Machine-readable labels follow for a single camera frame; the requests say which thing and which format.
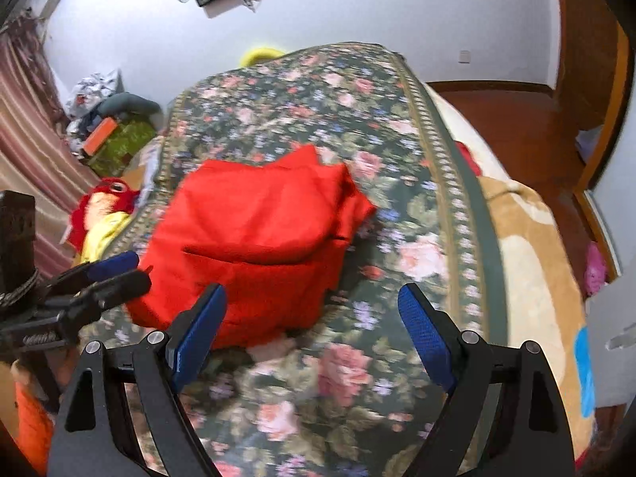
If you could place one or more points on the floral blanket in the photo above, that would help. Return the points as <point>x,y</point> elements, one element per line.
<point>318,109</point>

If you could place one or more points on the red plush toy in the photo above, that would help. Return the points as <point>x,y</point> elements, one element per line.
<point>102,198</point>

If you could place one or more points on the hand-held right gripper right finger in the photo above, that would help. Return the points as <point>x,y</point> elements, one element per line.
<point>422,333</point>

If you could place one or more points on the wooden door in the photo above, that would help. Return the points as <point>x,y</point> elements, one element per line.
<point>591,59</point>

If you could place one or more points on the grey neck pillow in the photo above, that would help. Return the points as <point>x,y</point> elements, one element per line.
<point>126,103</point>

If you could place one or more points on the red jacket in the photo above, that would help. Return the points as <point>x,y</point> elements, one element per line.
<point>248,238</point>

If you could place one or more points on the orange and green box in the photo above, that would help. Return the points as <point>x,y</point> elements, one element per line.
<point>124,146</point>

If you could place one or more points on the pink bag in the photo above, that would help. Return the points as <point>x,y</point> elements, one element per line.
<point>595,268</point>

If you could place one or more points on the red cloth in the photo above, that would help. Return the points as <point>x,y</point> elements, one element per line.
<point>467,159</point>

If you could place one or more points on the striped curtain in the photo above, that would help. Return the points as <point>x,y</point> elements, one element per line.
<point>30,159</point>

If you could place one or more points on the tan fleece blanket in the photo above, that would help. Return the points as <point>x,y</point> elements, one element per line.
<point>536,258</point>

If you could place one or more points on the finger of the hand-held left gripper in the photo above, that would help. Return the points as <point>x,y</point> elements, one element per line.
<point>112,264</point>
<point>121,288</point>

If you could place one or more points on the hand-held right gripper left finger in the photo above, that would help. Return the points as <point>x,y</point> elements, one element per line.
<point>201,330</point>

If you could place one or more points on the white patterned bag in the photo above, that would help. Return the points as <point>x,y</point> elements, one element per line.
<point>94,87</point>

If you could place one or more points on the grey striped cloth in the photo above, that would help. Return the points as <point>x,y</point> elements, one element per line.
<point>150,164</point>

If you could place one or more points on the white wall socket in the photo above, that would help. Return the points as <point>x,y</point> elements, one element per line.
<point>464,55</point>

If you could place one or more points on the yellow cloth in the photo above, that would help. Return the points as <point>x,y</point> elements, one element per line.
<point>107,236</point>

